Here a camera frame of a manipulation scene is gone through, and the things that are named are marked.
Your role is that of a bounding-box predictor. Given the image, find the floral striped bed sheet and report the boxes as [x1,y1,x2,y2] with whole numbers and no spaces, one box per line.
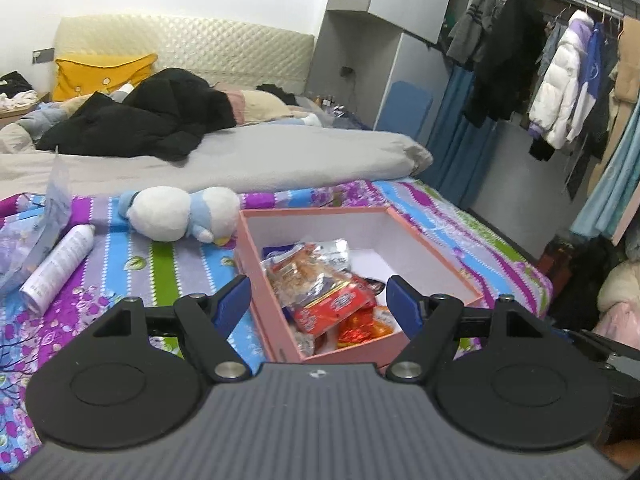
[0,177,554,461]

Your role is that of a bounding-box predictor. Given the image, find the blue padded board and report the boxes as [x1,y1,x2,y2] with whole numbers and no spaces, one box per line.
[374,79,434,145]

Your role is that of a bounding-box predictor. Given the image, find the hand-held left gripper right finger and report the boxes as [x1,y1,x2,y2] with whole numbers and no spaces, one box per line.
[386,275,572,385]

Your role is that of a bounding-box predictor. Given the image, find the blue curtain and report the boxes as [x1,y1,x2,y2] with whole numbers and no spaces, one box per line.
[424,64,502,212]

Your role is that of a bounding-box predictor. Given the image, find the cream quilted headboard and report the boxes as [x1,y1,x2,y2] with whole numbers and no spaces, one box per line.
[52,15,316,99]

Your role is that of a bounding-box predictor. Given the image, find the white spray bottle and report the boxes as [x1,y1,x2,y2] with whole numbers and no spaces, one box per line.
[18,223,96,314]

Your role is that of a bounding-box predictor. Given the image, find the shiny red snack packet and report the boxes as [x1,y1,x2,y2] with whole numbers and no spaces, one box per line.
[336,309,397,350]

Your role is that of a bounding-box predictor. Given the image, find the grey hanging garment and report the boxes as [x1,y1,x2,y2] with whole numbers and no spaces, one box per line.
[446,0,502,67]

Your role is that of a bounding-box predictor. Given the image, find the red orange windowed snack packet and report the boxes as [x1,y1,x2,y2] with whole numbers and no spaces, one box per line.
[291,272,379,337]

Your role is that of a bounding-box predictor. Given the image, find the grey duvet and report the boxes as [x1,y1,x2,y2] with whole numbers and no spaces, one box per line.
[0,124,435,197]

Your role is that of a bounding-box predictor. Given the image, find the cream and pink clothing pile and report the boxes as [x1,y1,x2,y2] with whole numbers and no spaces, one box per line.
[596,259,640,343]

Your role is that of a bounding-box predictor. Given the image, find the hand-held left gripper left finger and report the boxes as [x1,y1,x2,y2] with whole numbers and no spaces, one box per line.
[75,275,253,385]

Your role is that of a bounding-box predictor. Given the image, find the clear plastic bag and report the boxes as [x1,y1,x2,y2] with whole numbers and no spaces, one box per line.
[0,151,74,297]

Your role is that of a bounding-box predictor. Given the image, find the group of small bottles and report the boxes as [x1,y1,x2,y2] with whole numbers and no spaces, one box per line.
[311,91,347,112]

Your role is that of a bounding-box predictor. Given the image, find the grey cabinet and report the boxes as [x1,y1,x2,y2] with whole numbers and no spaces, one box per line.
[304,0,462,147]

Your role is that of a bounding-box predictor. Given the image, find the teal hanging garment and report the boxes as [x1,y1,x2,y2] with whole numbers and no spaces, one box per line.
[569,104,640,242]

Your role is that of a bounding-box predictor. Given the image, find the pile of clothes on nightstand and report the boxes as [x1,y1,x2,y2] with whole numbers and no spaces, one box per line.
[0,70,39,112]

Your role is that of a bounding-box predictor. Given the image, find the beige and pink clothing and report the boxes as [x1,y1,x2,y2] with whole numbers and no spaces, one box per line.
[214,87,302,127]

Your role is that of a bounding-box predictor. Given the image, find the pink cardboard box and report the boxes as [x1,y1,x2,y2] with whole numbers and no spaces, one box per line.
[233,205,485,376]

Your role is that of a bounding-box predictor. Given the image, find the white puffer jacket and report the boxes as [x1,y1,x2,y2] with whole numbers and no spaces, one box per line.
[526,9,608,151]

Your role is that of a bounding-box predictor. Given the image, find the tan hanging coat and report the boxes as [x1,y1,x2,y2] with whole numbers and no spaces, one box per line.
[599,16,640,177]

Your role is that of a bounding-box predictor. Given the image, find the white and blue plush toy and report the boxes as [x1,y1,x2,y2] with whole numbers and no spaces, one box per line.
[117,185,242,247]

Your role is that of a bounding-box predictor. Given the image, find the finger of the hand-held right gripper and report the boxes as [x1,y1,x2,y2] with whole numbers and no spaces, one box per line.
[550,326,640,374]

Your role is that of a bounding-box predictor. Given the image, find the clear bread snack packet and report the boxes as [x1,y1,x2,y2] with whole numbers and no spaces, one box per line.
[264,244,352,308]

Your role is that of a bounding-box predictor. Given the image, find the black hanging coat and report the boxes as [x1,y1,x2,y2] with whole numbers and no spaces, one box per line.
[464,0,549,129]

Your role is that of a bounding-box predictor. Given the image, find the light blue clothing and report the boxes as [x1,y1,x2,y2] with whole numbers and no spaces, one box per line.
[19,101,70,142]

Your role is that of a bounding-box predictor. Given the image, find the black clothing heap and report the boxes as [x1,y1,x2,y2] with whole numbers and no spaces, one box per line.
[36,67,239,162]

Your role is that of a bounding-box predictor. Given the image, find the yellow pillow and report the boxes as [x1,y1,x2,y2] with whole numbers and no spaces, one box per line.
[52,52,159,104]

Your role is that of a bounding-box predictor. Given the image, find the dark meat snack packet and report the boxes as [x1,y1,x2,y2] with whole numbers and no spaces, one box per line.
[309,238,352,273]

